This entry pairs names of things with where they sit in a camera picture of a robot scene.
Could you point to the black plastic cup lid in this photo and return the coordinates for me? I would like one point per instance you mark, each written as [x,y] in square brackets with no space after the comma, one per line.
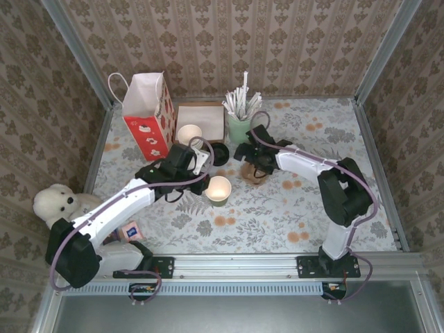
[220,154]

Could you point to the red white paper bag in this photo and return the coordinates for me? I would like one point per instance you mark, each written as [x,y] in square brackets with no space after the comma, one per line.
[145,128]

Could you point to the green paper coffee cup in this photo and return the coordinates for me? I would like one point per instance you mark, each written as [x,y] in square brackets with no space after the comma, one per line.
[218,190]

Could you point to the white straw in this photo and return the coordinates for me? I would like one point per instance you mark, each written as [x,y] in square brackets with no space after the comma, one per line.
[227,105]
[256,100]
[246,90]
[231,98]
[239,100]

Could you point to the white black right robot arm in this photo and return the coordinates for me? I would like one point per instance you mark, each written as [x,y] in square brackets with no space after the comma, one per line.
[301,163]

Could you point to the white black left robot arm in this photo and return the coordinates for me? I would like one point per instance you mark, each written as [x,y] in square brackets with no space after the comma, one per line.
[114,204]

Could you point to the mint green straw holder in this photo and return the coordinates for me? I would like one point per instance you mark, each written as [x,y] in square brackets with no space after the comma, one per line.
[237,130]

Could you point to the floral tablecloth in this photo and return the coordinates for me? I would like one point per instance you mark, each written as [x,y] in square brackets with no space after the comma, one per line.
[277,215]

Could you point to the small pink box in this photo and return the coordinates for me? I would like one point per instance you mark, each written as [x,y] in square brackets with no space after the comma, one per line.
[131,231]

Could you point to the white napkin stack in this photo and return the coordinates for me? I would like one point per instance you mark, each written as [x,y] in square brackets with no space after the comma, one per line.
[208,118]

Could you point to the small dark printed box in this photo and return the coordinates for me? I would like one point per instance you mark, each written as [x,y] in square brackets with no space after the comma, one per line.
[114,237]

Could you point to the brown cardboard napkin tray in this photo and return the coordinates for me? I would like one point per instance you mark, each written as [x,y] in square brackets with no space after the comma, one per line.
[200,103]

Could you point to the white teddy bear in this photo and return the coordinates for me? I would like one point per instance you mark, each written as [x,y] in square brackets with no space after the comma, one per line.
[55,204]

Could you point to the grey metal panel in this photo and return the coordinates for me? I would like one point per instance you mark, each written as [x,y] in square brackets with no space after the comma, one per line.
[243,315]

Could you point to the aluminium table side rail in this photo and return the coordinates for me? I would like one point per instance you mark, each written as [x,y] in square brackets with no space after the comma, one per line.
[377,166]
[98,145]

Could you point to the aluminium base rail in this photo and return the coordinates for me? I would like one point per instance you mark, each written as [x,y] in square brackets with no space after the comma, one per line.
[236,267]

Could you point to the aluminium frame post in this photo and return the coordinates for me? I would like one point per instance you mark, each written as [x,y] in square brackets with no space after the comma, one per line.
[385,52]
[80,52]

